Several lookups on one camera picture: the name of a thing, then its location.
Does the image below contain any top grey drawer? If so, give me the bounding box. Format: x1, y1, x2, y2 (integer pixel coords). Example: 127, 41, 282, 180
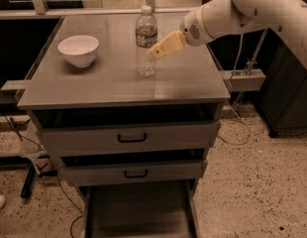
39, 121, 220, 157

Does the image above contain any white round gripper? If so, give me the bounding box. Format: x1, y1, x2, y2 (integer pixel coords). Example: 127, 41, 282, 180
147, 7, 213, 61

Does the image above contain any white power cable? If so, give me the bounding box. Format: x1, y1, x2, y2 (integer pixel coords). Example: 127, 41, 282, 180
216, 33, 253, 147

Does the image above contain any open bottom grey drawer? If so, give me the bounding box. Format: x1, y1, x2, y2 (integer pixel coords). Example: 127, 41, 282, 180
80, 180, 201, 238

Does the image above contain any white ceramic bowl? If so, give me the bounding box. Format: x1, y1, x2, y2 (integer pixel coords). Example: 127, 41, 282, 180
57, 35, 99, 67

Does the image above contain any black floor cable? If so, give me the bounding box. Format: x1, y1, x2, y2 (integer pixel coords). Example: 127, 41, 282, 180
0, 96, 85, 238

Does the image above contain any dark side cabinet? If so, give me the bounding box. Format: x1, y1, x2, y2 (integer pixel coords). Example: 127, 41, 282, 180
256, 42, 307, 138

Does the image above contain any clear plastic water bottle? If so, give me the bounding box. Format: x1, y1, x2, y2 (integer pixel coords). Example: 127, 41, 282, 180
136, 5, 157, 77

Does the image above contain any grey drawer cabinet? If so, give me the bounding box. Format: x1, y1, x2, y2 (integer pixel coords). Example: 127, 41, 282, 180
16, 12, 232, 238

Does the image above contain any black floor stand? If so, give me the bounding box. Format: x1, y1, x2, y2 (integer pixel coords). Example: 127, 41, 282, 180
20, 155, 57, 199

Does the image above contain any middle grey drawer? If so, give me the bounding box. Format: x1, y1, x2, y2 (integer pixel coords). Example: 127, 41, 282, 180
61, 160, 207, 186

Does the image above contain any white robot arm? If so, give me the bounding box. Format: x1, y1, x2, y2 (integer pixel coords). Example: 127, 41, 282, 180
147, 0, 307, 70

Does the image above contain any diagonal metal rod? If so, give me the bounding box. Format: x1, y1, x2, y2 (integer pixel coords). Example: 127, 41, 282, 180
244, 29, 267, 75

